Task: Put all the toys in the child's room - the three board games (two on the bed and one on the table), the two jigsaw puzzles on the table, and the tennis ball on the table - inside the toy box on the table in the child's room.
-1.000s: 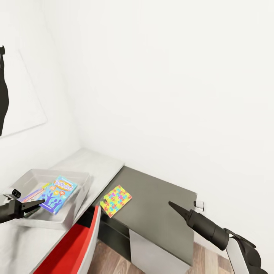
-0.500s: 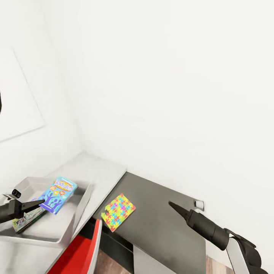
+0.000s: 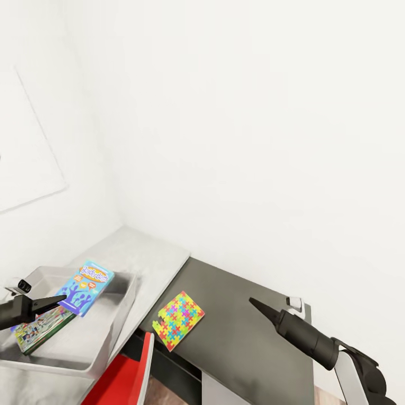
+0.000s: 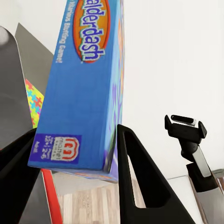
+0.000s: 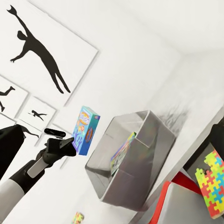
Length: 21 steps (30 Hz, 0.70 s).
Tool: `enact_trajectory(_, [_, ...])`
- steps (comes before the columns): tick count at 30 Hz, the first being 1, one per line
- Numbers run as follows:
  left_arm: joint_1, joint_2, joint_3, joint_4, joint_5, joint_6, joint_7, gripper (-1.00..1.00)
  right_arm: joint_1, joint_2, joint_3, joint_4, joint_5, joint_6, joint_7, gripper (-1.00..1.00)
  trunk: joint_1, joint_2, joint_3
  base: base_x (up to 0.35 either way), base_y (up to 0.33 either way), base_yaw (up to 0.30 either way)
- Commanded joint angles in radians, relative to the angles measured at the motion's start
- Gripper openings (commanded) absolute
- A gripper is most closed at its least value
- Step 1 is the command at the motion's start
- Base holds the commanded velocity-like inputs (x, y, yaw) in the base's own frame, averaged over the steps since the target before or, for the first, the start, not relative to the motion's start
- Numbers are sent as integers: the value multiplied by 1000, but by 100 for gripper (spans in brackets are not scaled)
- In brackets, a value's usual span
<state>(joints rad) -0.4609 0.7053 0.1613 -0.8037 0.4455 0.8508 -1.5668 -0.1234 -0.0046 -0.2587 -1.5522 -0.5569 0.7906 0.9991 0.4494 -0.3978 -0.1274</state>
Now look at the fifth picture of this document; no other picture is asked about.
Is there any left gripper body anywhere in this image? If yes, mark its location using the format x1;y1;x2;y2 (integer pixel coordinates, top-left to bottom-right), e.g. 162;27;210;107
46;138;76;161

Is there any board game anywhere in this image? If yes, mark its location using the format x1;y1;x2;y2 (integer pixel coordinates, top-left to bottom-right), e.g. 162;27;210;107
111;132;137;177
72;105;100;156

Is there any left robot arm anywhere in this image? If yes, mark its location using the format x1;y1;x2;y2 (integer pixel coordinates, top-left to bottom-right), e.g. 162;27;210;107
0;127;77;224

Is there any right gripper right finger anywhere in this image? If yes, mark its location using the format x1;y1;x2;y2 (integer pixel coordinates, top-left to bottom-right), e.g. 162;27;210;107
209;124;224;162

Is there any jigsaw puzzle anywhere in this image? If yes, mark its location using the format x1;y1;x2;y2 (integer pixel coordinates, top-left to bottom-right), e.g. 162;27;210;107
71;212;83;224
195;150;224;219

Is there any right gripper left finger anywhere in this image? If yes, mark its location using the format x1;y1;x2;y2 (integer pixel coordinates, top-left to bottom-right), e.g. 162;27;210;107
0;124;24;180

